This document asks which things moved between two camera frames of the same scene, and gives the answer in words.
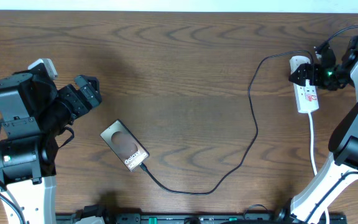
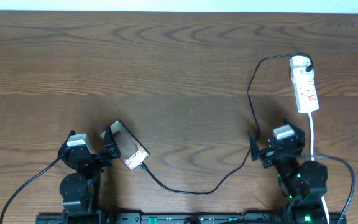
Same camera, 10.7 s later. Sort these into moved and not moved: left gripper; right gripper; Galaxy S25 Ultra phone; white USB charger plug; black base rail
Moved: right gripper; left gripper
Not moved: white USB charger plug; Galaxy S25 Ultra phone; black base rail
